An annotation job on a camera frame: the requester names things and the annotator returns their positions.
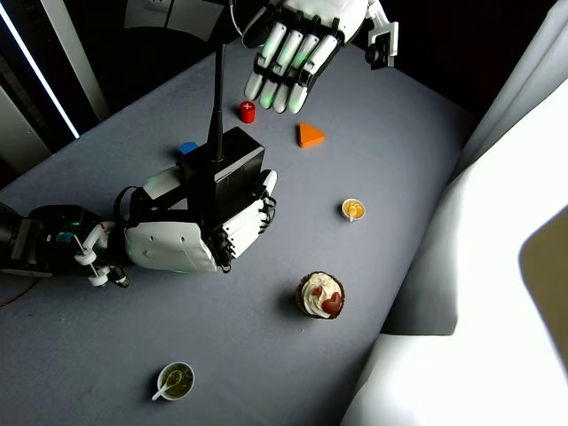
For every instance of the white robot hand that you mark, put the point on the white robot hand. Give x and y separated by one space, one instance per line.
319 18
168 246

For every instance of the black radio with antenna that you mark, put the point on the black radio with antenna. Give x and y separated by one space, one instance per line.
222 177

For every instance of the blue hexagon block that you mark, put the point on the blue hexagon block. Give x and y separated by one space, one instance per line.
188 147

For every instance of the orange triangle block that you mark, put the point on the orange triangle block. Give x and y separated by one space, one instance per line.
307 135

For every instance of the red cylinder block white cross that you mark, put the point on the red cylinder block white cross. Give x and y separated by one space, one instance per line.
247 113

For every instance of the small bowl of green soup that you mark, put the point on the small bowl of green soup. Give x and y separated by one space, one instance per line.
182 381

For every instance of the grey table cloth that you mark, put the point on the grey table cloth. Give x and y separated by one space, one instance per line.
310 248

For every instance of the white plastic spoon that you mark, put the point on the white plastic spoon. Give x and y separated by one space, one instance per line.
160 392

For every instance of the toy cupcake with cream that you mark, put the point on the toy cupcake with cream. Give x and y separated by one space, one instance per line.
319 297

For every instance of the small white coffee cup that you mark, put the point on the small white coffee cup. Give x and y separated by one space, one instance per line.
352 208

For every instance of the bright light strip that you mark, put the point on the bright light strip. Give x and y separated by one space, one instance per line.
40 75

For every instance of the white curtain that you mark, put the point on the white curtain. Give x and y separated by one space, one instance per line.
488 266

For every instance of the grey wall panel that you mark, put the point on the grey wall panel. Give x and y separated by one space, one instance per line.
177 15

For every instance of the white post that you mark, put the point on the white post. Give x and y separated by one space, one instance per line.
75 53

